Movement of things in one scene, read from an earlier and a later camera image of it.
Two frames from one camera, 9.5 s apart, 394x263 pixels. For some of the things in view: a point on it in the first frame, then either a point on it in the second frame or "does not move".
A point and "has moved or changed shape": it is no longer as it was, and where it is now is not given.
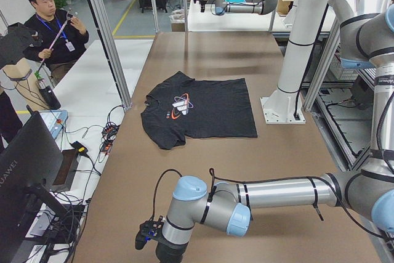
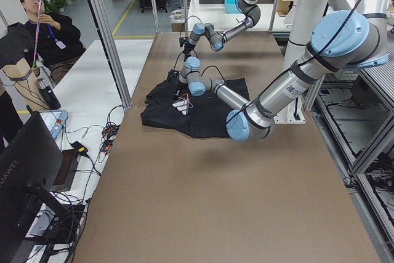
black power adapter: [82, 149] does not move
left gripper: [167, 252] -> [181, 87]
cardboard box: [285, 2] does not move
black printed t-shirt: [180, 107] has moved or changed shape
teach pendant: [55, 120] does not move
